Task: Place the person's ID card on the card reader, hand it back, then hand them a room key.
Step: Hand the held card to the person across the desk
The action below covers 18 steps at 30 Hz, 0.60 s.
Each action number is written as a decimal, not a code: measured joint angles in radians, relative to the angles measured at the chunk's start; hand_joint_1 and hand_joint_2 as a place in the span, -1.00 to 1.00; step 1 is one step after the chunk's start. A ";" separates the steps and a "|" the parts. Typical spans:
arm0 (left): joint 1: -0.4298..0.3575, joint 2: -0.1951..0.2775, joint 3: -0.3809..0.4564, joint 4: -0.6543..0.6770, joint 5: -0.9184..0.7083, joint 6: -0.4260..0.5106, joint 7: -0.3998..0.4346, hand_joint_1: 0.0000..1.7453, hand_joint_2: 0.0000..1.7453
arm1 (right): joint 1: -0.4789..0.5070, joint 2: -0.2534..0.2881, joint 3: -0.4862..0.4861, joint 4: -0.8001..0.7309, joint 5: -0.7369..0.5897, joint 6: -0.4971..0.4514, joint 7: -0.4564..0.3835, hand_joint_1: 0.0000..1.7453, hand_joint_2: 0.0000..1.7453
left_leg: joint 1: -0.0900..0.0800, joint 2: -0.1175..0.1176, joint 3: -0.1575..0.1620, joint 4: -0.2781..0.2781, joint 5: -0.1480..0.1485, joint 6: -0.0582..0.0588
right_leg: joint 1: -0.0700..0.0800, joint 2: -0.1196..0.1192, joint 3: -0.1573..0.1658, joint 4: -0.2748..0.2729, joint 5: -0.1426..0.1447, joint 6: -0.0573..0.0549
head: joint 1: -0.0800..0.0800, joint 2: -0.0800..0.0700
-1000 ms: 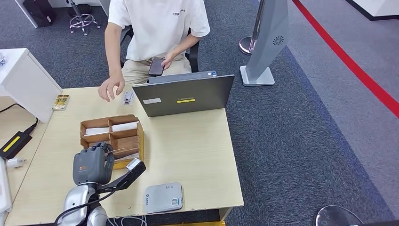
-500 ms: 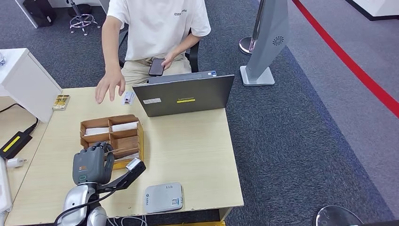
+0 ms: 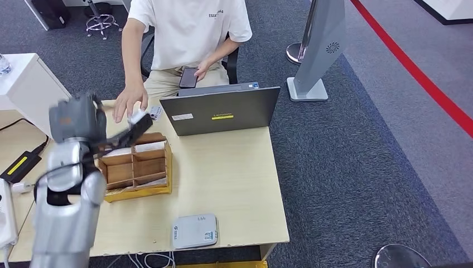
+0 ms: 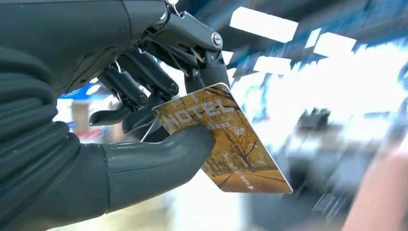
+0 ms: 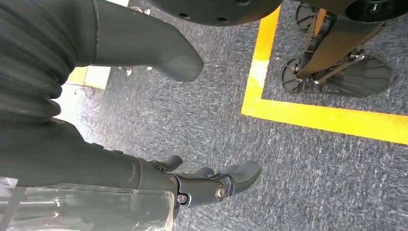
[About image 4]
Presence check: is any wooden door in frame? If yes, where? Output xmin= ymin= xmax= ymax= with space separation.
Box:
xmin=71 ymin=100 xmax=90 ymax=135

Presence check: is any ceiling light panel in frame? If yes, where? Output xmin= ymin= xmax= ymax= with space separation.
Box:
xmin=253 ymin=55 xmax=293 ymax=76
xmin=314 ymin=32 xmax=357 ymax=59
xmin=229 ymin=6 xmax=299 ymax=44

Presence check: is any yellow hotel key card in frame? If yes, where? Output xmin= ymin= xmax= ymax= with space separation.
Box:
xmin=152 ymin=83 xmax=294 ymax=194

